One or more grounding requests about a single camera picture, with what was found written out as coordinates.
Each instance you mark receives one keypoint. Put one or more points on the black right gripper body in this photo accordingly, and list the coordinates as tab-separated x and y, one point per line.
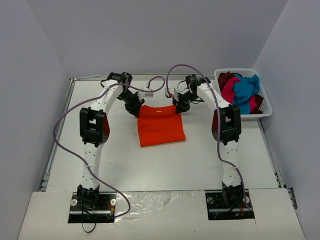
182	102

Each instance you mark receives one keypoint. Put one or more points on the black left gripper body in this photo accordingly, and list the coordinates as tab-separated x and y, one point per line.
133	104

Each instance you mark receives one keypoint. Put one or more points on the orange t shirt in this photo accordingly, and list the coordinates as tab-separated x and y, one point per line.
159	125

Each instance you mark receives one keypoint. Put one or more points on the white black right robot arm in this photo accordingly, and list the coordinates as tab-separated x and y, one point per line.
226	130

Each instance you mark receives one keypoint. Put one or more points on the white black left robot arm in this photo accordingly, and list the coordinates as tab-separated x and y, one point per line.
95	130

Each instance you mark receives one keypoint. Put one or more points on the pink t shirt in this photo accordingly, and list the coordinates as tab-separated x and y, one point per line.
228	93

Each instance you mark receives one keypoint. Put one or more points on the dark red t shirt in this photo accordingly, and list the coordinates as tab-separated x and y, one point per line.
224	77

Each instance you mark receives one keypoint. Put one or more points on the blue t shirt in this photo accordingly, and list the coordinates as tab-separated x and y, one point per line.
246	94

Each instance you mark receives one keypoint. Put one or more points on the white plastic laundry basket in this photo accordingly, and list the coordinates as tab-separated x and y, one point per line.
265	106

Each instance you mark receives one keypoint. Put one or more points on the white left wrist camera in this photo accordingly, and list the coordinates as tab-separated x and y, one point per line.
146	93

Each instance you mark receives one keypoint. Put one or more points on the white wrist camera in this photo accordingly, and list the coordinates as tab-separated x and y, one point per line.
146	93
172	93

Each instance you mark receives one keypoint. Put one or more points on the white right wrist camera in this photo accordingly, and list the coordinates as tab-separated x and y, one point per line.
172	93

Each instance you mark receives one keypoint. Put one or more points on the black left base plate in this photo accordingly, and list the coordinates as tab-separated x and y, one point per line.
103	212

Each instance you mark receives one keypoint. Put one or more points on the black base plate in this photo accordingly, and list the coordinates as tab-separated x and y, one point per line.
218	210
103	212

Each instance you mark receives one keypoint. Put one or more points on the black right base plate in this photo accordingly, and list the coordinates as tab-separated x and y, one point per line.
218	210

